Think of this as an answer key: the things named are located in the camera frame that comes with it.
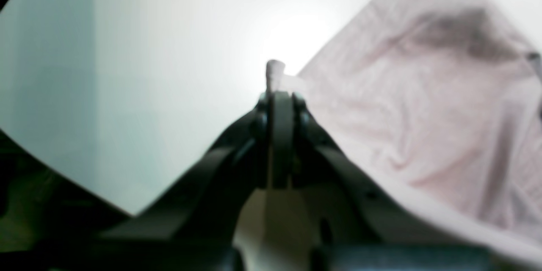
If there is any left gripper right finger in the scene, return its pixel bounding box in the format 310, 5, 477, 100
281, 93, 424, 263

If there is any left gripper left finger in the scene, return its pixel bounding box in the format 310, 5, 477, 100
98, 93, 283, 271

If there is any mauve t-shirt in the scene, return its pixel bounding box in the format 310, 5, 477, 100
272, 0, 541, 271

